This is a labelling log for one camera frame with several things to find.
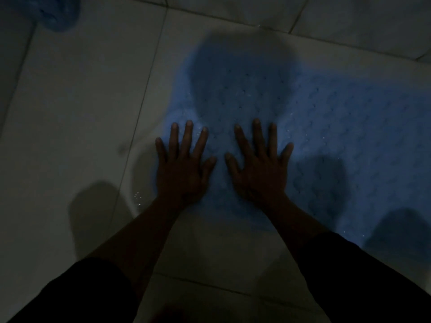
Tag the person's left hand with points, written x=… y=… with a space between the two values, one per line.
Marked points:
x=180 y=179

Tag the person's right hand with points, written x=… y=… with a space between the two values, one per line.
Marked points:
x=262 y=178

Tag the person's left thumb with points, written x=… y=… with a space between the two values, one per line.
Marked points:
x=208 y=168

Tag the person's right middle finger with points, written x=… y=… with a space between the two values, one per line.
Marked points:
x=259 y=137

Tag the person's right thumb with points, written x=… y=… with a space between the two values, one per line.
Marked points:
x=232 y=166

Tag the person's left little finger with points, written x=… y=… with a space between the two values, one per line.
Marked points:
x=161 y=149

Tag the person's left middle finger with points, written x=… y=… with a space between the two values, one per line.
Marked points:
x=186 y=137

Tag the person's right little finger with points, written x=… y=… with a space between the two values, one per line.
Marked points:
x=286 y=154

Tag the light blue knitted cloth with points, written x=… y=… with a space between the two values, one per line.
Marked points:
x=336 y=114

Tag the person's right forearm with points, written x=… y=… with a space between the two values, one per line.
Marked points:
x=293 y=221

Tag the person's left forearm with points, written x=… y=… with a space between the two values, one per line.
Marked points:
x=144 y=235

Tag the black shirt sleeve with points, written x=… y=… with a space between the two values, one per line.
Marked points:
x=363 y=282
x=84 y=292

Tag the crumpled blue plastic bag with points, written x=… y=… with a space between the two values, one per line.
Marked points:
x=55 y=11

